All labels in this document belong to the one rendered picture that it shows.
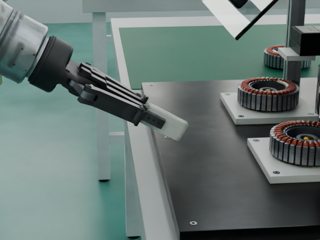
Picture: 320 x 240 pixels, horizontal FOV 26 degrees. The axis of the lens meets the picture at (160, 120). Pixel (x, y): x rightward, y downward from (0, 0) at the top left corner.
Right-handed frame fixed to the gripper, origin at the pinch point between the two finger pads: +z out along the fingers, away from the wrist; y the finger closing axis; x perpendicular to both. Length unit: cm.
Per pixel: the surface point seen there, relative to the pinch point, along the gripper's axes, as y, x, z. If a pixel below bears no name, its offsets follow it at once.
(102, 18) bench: -161, -18, 4
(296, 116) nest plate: -16.7, 7.4, 25.1
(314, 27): -25.2, 21.8, 22.2
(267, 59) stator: -60, 9, 31
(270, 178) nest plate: 7.5, 1.8, 15.8
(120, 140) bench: -161, -58, 33
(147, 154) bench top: -10.2, -8.9, 3.5
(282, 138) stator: 2.1, 6.5, 16.4
